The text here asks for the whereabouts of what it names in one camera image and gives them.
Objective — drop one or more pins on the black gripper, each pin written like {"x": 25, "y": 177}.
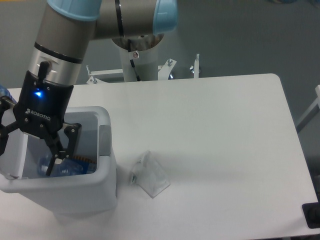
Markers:
{"x": 42, "y": 107}

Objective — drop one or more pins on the clear plastic water bottle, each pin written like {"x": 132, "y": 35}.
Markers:
{"x": 68, "y": 167}

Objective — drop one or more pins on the clear plastic wrapper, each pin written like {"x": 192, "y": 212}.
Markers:
{"x": 149, "y": 175}

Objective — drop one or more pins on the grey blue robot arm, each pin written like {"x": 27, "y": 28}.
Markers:
{"x": 66, "y": 29}

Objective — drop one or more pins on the white trash can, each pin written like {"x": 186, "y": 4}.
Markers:
{"x": 85, "y": 193}

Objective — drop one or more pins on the blue patterned object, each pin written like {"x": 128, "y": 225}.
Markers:
{"x": 5, "y": 92}

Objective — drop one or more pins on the blue snack package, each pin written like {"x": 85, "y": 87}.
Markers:
{"x": 84, "y": 165}

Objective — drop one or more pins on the black table clamp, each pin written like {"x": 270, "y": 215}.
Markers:
{"x": 312, "y": 214}

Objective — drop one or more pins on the white left support bracket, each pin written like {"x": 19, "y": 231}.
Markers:
{"x": 104, "y": 76}

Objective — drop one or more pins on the white support bracket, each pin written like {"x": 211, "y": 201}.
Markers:
{"x": 195, "y": 68}
{"x": 104, "y": 76}
{"x": 165, "y": 72}

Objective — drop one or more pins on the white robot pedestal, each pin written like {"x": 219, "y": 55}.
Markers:
{"x": 139, "y": 56}

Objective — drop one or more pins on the white middle support bracket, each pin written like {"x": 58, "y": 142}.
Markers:
{"x": 165, "y": 72}

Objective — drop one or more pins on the white right support bracket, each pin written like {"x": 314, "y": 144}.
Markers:
{"x": 195, "y": 68}

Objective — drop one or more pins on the white frame at right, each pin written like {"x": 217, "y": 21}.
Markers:
{"x": 310, "y": 112}

